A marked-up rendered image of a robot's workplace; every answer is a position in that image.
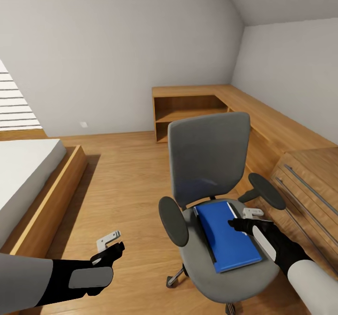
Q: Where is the swivel chair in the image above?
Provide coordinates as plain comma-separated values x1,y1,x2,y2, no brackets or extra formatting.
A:
159,112,286,315

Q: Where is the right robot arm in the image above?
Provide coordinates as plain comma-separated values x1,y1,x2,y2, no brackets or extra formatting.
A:
228,208,338,315

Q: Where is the folder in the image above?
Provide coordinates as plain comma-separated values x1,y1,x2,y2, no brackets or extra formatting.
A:
193,201,262,274

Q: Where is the pen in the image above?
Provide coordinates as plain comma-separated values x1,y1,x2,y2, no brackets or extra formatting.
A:
227,202,237,218

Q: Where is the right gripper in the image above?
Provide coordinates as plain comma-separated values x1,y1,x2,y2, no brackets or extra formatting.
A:
228,218,253,234

